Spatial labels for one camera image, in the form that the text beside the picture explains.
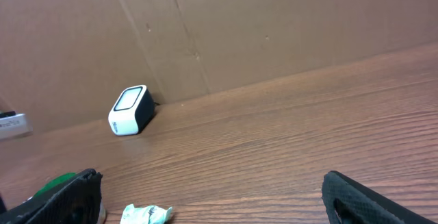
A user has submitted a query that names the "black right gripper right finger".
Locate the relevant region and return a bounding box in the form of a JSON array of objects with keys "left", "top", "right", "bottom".
[{"left": 322, "top": 171, "right": 435, "bottom": 224}]

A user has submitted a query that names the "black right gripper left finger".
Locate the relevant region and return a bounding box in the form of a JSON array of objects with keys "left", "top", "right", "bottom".
[{"left": 1, "top": 169, "right": 103, "bottom": 224}]

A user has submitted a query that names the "green lid jar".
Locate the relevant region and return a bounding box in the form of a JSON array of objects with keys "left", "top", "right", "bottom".
[{"left": 34, "top": 172, "right": 107, "bottom": 224}]

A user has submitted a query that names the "teal tissue pack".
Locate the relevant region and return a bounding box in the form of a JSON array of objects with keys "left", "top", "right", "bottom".
[{"left": 120, "top": 204, "right": 172, "bottom": 224}]

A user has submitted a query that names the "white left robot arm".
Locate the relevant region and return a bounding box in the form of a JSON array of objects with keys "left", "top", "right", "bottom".
[{"left": 1, "top": 111, "right": 33, "bottom": 140}]

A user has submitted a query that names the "white barcode scanner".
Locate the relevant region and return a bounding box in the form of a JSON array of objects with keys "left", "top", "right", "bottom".
[{"left": 108, "top": 85, "right": 155, "bottom": 136}]

